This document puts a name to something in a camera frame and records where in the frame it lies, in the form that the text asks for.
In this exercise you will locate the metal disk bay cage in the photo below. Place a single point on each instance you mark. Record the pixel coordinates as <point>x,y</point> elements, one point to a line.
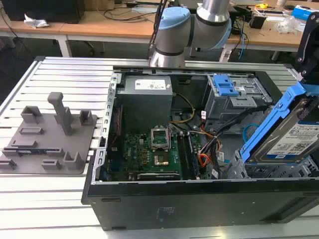
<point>239,169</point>
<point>224,107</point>

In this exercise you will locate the CPU socket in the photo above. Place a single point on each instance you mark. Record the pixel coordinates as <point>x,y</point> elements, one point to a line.
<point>161,159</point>

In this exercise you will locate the hard disk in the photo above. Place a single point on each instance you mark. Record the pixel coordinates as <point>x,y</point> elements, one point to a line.
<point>286,139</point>

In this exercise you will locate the blue cardboard box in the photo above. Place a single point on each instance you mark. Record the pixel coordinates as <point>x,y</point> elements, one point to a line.
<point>302,12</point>

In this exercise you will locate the clear plastic bag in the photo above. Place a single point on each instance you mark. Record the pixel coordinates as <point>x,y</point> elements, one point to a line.
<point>289,25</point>

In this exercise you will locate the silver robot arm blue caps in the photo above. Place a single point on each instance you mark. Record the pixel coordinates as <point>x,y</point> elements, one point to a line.
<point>209,27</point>

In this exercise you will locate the black open PC case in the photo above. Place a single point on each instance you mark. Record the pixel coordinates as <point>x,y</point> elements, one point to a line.
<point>174,204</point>

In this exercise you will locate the black RAM slot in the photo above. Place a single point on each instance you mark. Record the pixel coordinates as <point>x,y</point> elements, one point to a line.
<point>191,154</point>
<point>185,154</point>
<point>181,154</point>
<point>195,156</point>

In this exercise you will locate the black expansion slot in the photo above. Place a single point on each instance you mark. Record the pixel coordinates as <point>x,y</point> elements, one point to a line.
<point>159,176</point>

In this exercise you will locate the crumpled white paper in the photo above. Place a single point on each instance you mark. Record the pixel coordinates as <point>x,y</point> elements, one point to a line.
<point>35,21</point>

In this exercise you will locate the grey parts rack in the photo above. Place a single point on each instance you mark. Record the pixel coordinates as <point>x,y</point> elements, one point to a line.
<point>49,139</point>

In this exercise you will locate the wooden desk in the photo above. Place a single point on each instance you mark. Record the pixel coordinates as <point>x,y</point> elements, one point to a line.
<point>264,37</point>
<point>87,28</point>

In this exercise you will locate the green motherboard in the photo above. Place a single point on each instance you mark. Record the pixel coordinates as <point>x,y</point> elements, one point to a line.
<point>139,152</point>

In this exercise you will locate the grey power supply unit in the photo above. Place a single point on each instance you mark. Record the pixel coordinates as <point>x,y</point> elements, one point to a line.
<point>144,104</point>

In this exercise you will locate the blue empty disk carrier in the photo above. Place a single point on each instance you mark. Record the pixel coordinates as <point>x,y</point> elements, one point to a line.
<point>225,85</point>

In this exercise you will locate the small black device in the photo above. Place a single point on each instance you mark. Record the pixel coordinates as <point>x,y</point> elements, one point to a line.
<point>256,22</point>

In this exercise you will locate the metal locking lever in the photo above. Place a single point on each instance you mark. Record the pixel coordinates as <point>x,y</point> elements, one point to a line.
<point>170,139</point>

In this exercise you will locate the black computer box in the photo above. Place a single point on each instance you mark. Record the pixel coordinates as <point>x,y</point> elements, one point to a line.
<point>45,10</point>

